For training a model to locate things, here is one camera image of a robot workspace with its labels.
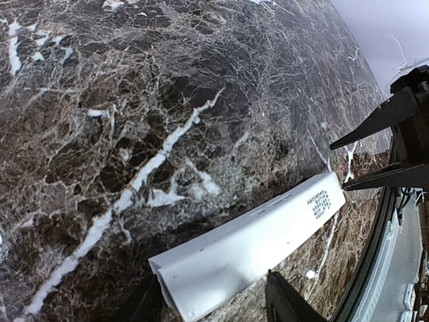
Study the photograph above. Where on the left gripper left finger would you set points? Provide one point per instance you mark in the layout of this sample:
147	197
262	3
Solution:
149	308

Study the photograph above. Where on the white remote control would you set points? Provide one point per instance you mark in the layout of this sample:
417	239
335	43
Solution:
200	275

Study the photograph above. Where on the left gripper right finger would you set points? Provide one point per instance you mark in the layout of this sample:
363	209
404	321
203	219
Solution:
285	304

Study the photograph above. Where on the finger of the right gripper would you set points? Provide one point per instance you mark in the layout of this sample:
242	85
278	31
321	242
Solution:
393	175
368	124

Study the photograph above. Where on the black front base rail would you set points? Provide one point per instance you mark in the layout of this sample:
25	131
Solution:
360	288

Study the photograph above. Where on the grey slotted cable duct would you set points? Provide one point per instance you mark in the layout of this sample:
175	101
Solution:
373	289

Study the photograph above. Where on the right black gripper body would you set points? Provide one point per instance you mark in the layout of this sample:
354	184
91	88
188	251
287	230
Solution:
410	133

